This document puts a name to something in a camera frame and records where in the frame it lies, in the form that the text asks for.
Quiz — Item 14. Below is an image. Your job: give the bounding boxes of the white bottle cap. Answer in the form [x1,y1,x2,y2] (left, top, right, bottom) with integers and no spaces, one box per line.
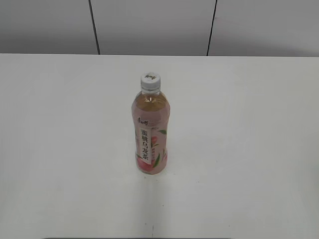
[140,72,161,92]

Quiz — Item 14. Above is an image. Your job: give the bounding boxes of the pink oolong tea bottle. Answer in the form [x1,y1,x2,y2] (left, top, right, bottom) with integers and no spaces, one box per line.
[132,87,170,175]

